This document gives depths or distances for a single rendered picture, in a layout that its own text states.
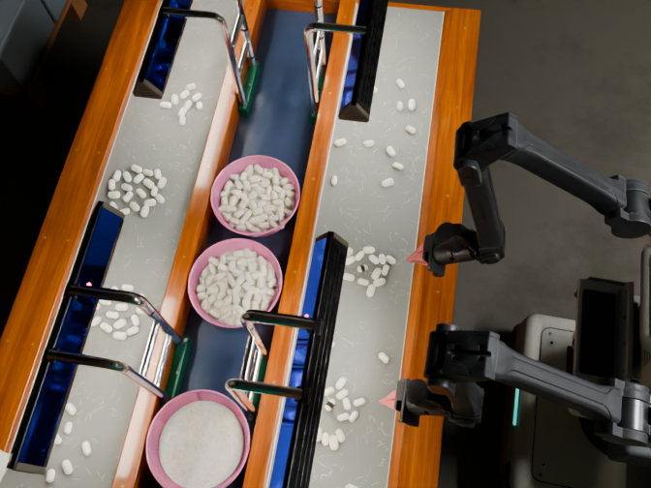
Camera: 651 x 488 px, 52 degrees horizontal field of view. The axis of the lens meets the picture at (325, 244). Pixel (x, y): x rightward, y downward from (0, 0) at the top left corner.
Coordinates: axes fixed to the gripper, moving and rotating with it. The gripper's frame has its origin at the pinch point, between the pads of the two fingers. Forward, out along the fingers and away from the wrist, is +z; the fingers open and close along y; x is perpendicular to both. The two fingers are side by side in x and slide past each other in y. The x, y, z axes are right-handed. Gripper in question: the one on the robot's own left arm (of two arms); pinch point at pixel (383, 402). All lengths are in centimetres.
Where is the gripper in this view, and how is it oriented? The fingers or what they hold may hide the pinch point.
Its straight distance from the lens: 166.6
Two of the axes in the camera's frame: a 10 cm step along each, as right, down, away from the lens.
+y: -1.6, 9.1, -3.8
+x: 6.8, 3.8, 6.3
